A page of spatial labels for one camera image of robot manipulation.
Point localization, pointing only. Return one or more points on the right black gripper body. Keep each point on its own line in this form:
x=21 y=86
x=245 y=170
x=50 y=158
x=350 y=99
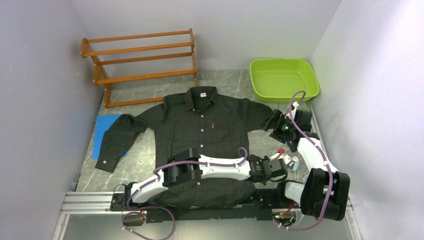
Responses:
x=283 y=132

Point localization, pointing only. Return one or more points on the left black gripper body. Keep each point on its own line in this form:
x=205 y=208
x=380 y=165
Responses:
x=265 y=159

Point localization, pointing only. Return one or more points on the black pinstriped shirt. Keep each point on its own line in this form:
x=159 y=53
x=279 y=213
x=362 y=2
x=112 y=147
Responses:
x=201 y=118

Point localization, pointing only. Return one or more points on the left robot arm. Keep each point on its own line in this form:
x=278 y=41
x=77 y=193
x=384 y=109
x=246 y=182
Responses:
x=187 y=168

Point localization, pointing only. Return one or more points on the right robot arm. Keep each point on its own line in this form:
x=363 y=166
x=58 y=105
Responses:
x=326 y=190

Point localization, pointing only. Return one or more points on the black base beam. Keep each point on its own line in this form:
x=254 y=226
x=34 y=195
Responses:
x=264 y=205

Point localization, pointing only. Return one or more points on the green plastic basin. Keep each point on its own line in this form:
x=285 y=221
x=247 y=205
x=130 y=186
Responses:
x=276 y=80

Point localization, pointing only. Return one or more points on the blue flat mat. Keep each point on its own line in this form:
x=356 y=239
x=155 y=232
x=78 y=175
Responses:
x=103 y=123

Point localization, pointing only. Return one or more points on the orange wooden shoe rack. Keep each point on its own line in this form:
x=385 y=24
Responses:
x=140 y=57

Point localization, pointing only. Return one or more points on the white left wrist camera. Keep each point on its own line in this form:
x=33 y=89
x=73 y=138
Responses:
x=282 y=155

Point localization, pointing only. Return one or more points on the aluminium frame rail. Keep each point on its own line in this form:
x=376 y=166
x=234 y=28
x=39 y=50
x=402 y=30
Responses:
x=90 y=203

